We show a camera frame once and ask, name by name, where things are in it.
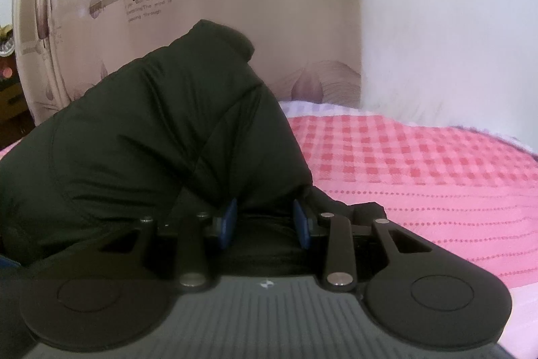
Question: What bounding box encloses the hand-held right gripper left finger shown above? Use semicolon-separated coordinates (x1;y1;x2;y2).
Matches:
99;197;240;293

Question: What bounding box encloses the dark green padded jacket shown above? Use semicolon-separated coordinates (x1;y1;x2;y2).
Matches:
0;19;388;281

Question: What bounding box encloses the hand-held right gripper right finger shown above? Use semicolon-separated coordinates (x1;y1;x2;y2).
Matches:
292;198;438;293

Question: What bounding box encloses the pink checkered blanket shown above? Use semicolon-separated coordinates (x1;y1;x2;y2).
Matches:
0;113;538;348

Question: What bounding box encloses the brown wooden cabinet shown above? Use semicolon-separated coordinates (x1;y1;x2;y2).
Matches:
0;80;35;151

